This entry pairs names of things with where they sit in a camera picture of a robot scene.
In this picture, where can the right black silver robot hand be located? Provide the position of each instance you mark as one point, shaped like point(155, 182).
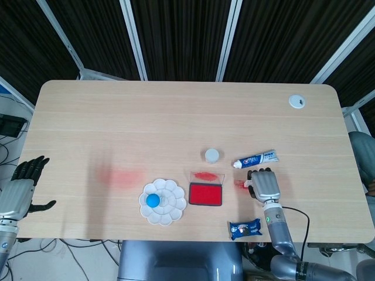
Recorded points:
point(265, 185)

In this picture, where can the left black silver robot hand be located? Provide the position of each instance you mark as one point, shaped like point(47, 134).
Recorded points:
point(14, 196)

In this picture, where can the small red white stamp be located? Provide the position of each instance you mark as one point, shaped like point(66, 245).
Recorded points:
point(248, 183)

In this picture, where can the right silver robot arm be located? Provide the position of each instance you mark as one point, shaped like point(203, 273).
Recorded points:
point(278, 231)

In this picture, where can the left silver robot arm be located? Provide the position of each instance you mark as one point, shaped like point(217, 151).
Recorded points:
point(6, 240)

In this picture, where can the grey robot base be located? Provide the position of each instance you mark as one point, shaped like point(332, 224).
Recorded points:
point(175, 260)

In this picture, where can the blue white toothpaste tube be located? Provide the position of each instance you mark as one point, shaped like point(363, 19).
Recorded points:
point(255, 160)

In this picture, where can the blue snack packet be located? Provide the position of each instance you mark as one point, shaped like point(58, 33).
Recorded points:
point(245, 229)

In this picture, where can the red ink pad clear lid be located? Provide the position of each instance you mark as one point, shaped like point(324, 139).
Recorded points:
point(205, 194)

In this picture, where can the white round cap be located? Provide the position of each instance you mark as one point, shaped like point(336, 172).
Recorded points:
point(211, 155)

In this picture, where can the black box device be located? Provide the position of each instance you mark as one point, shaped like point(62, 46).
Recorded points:
point(10, 126)

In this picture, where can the black trash bin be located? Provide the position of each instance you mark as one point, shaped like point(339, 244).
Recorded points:
point(257, 257)

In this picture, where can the white flower paint palette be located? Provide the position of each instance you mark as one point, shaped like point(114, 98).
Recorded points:
point(173, 205)

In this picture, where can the dark grey table foot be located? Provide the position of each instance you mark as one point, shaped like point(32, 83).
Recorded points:
point(337, 248)

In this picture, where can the blue white board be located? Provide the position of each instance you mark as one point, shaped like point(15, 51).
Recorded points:
point(5, 89)

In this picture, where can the blue ball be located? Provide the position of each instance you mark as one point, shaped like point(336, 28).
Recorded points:
point(153, 200)

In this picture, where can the white aluminium frame post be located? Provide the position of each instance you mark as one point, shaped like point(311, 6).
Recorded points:
point(17, 92)
point(228, 41)
point(359, 123)
point(63, 38)
point(134, 41)
point(342, 49)

